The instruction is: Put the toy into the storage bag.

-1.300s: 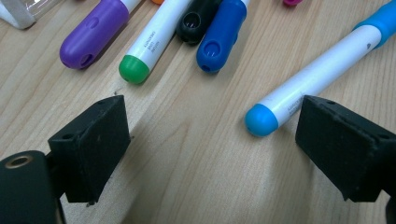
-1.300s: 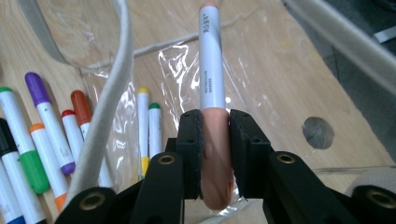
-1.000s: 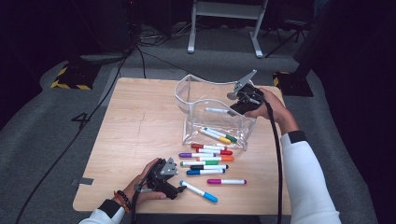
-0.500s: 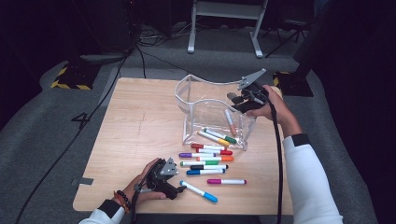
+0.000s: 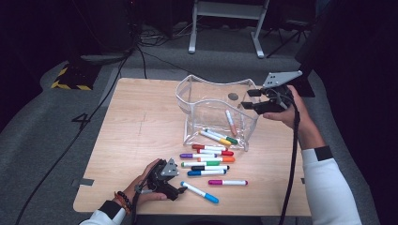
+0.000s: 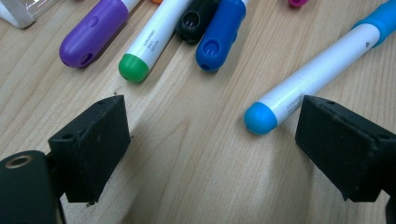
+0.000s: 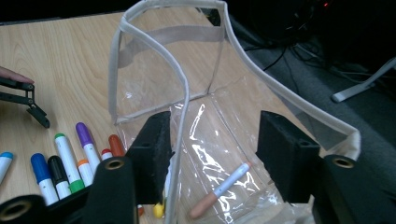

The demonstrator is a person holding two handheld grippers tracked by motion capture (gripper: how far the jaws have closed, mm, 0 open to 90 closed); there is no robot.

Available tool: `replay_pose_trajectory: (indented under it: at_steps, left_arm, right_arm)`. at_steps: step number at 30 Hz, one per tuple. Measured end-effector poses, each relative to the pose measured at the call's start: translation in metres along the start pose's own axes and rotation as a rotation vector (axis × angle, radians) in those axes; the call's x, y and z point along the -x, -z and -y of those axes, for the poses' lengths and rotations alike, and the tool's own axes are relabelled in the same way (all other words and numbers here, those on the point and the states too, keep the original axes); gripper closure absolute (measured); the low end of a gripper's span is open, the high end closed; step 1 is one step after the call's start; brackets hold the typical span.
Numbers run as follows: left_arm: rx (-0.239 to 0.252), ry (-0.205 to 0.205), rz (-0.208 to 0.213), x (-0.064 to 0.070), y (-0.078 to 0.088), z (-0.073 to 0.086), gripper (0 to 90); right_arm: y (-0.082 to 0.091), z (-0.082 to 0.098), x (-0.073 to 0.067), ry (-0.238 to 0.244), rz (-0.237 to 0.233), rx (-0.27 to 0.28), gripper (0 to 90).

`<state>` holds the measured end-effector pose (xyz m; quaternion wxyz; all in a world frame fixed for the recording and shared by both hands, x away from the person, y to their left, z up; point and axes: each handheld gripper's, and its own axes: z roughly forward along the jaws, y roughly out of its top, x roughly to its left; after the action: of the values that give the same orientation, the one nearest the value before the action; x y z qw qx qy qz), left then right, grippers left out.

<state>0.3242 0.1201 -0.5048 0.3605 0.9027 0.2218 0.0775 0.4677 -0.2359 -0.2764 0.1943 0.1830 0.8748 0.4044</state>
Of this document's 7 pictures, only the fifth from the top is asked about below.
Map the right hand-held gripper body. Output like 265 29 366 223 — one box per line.
253 69 304 115

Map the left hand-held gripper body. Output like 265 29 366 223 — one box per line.
146 157 180 195

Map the dark blue cap marker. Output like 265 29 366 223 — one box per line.
187 169 228 177

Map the black cap marker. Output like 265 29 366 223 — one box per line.
191 164 231 173

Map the salmon pink cap marker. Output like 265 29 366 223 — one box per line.
224 109 238 137

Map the light blue cap marker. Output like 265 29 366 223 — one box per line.
180 181 221 205

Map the magenta cap marker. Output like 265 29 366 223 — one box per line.
207 178 250 187

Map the dark green cap marker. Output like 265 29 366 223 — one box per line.
205 127 239 145

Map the clear plastic pouch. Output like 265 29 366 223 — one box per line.
175 74 261 153

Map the yellow cap marker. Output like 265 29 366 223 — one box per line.
198 129 233 147

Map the person's left hand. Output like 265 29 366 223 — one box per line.
123 157 169 207

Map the person's right hand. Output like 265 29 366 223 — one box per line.
262 84 315 134

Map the purple cap marker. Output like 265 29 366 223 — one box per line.
179 152 219 159

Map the light green cap marker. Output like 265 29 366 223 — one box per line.
180 160 222 169

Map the brown-red cap marker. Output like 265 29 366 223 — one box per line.
191 143 228 152

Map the white metal stand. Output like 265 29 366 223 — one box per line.
188 0 270 60

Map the red cap marker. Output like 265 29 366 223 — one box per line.
196 148 235 157

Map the orange cap marker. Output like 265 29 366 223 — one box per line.
197 156 237 164

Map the black tripod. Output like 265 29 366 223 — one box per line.
264 18 314 59

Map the black yellow striped ramp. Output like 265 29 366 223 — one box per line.
50 63 94 92

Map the black equipment case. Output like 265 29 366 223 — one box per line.
69 0 140 64

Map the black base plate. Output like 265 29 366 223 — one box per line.
294 76 316 98

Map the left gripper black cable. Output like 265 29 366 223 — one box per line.
130 184 155 225

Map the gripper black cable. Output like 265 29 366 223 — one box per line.
130 184 155 225
277 93 302 225

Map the beaded bracelet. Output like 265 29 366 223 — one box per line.
114 190 134 216

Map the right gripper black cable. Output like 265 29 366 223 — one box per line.
277 93 302 225

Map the black stand post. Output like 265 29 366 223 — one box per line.
294 0 345 76

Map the thin black floor cable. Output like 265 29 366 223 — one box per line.
136 43 148 80
140 50 205 79

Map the long black floor cable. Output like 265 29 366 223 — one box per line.
14 46 135 225

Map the tangle of cables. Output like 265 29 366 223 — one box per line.
137 22 191 48

